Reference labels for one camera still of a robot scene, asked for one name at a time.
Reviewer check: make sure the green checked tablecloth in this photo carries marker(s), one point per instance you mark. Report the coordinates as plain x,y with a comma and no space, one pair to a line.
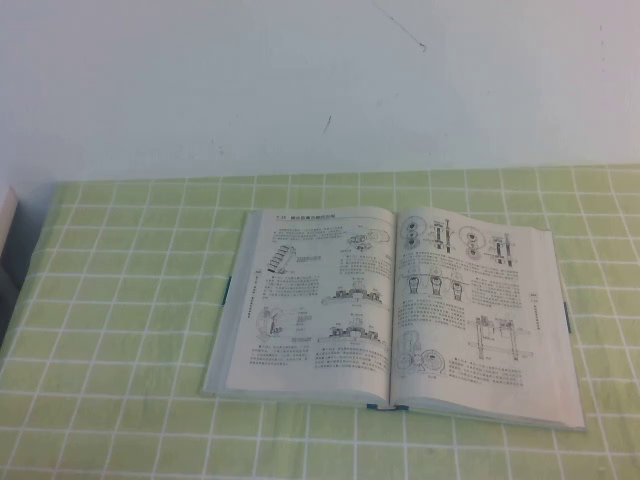
115,350

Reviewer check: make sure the book with diagrams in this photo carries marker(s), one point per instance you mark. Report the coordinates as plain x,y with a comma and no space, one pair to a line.
350,310

